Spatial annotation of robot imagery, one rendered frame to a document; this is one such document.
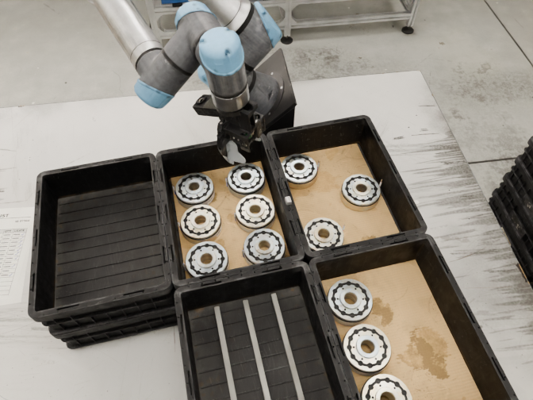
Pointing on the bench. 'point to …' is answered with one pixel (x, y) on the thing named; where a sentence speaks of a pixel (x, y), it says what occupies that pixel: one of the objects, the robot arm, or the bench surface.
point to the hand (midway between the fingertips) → (235, 150)
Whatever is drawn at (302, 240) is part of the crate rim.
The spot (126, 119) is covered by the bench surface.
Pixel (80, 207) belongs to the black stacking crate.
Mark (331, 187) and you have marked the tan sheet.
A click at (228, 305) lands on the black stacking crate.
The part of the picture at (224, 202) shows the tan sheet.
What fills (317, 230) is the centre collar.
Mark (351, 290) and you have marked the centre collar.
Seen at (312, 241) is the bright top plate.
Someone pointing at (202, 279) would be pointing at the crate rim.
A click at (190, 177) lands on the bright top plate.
